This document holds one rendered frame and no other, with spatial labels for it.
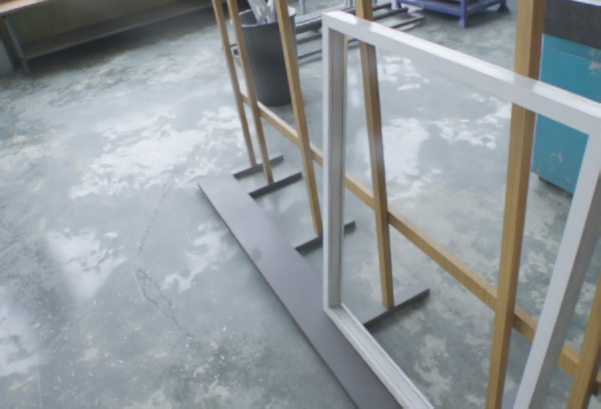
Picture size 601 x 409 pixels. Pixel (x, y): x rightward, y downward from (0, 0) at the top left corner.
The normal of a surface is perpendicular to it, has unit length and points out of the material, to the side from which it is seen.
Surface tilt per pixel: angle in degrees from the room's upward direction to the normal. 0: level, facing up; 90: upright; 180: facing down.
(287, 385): 0
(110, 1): 90
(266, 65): 94
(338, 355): 0
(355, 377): 0
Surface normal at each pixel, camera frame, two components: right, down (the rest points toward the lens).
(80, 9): 0.47, 0.41
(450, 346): -0.15, -0.84
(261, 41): -0.07, 0.60
